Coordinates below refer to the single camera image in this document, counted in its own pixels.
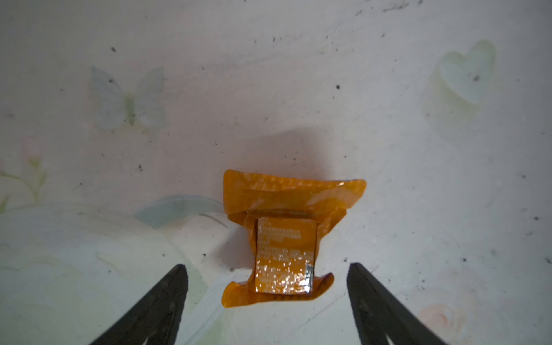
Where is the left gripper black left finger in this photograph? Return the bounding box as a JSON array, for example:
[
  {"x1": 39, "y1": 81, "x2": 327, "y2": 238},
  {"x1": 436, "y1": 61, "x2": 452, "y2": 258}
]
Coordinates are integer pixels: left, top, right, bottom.
[{"x1": 93, "y1": 264, "x2": 188, "y2": 345}]

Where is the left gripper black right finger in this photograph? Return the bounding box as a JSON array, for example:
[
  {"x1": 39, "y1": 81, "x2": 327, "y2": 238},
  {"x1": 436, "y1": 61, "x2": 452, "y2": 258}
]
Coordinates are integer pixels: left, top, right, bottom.
[{"x1": 346, "y1": 263, "x2": 445, "y2": 345}]

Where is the small orange snack packet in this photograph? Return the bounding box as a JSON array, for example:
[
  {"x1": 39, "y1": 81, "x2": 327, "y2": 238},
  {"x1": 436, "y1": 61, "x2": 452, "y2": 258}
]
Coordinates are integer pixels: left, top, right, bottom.
[{"x1": 221, "y1": 170, "x2": 367, "y2": 308}]

